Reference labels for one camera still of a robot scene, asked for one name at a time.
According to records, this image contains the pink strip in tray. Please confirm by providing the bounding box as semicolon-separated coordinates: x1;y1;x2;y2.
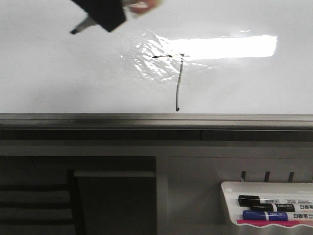
237;219;313;227

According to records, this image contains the black metal hook left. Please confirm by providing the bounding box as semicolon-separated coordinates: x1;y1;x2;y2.
241;171;246;182

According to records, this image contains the black capped marker middle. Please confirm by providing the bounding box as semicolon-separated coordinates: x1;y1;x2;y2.
250;203;313;213

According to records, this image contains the black capped marker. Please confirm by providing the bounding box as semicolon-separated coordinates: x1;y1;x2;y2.
238;195;313;207
250;203;313;213

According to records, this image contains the black metal hook middle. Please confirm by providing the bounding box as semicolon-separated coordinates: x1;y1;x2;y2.
264;171;270;182

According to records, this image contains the blue capped marker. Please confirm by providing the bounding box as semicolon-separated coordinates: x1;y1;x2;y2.
243;211;313;221

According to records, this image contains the white whiteboard surface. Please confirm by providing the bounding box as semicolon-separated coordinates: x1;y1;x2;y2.
0;0;313;114

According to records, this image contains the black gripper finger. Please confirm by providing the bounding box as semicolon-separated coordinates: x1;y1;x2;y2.
73;0;126;32

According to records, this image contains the black capped marker upper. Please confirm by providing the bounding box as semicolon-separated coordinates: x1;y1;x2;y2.
238;195;313;207

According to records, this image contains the grey aluminium whiteboard frame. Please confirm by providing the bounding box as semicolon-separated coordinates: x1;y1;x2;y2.
0;113;313;142

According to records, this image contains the dark chair with slats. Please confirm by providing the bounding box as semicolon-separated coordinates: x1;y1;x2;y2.
0;169;87;235

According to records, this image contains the black metal hook right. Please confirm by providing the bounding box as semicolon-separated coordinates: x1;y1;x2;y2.
288;172;294;183

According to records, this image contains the white plastic marker tray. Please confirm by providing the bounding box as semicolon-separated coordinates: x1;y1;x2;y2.
221;181;313;235

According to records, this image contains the black metal hook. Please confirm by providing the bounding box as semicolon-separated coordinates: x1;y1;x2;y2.
288;172;294;183
264;171;270;182
241;171;246;182

